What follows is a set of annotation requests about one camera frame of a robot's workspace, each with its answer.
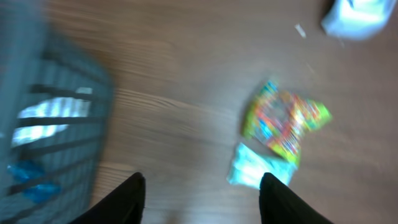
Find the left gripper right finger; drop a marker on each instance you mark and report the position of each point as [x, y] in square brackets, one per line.
[279, 204]

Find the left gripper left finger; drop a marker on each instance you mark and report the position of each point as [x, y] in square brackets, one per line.
[124, 205]

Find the light teal snack packet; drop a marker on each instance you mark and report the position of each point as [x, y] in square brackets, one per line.
[248, 167]

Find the green Haribo gummy bag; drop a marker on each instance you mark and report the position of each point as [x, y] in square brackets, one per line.
[279, 119]

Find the blue snack bar wrapper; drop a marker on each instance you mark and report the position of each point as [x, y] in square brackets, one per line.
[27, 170]

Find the white barcode scanner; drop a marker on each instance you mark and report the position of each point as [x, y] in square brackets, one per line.
[357, 19]

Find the grey plastic shopping basket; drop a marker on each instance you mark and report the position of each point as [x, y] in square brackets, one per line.
[39, 63]

